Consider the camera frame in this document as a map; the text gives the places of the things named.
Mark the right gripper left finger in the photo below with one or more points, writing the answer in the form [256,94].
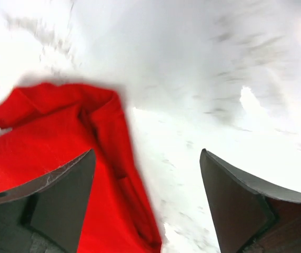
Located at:
[47,214]

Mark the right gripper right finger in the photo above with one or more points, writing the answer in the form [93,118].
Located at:
[250,214]

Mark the red t shirt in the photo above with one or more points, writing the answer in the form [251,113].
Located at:
[52,125]

